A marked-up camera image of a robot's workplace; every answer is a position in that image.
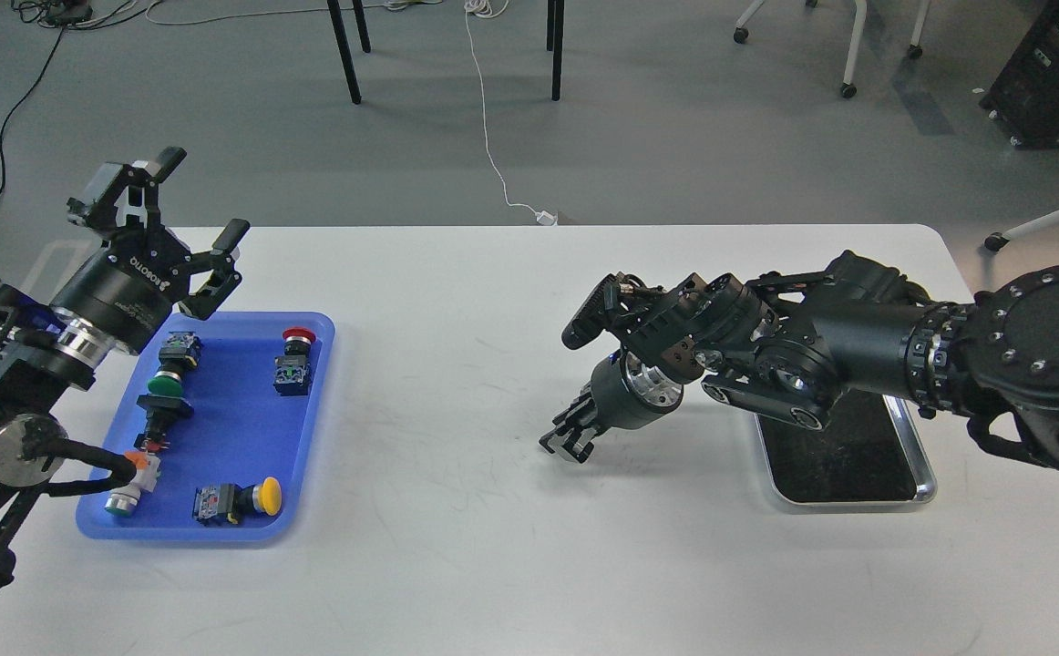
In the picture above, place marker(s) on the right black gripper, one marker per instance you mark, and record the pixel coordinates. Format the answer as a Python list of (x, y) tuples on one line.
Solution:
[(625, 393)]

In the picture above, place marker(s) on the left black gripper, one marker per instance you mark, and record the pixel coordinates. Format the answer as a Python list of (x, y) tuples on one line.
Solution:
[(128, 287)]

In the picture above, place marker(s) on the black table leg left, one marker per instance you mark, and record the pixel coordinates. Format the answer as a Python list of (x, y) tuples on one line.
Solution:
[(343, 44)]

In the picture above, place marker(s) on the metal tray black mat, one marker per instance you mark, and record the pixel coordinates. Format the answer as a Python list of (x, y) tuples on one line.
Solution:
[(868, 458)]

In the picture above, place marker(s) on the black table leg right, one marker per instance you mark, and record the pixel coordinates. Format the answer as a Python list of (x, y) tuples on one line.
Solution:
[(555, 44)]

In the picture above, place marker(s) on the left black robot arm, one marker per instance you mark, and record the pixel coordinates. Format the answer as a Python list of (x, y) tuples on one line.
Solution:
[(42, 355)]

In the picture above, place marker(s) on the red push button switch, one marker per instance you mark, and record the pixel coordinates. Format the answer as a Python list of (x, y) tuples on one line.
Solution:
[(293, 369)]

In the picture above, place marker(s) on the white office chair base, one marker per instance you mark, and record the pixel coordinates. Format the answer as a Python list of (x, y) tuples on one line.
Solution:
[(848, 90)]

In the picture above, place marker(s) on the blue plastic tray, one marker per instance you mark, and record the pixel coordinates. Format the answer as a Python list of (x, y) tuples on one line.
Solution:
[(241, 430)]

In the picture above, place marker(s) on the black equipment case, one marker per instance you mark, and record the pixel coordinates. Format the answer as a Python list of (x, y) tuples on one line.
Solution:
[(1025, 96)]

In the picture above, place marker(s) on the green push button switch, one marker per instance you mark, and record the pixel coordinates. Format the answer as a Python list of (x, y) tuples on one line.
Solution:
[(180, 353)]

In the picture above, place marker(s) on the white orange push button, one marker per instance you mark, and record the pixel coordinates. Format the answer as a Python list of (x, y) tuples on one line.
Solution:
[(122, 502)]

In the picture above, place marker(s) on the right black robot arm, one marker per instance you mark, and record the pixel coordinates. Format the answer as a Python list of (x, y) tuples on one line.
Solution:
[(788, 347)]

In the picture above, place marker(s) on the black table leg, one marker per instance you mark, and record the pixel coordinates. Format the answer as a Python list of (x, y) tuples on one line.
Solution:
[(343, 44), (555, 44)]

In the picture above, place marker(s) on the yellow push button switch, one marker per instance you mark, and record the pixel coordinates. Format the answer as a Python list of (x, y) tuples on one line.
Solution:
[(230, 503)]

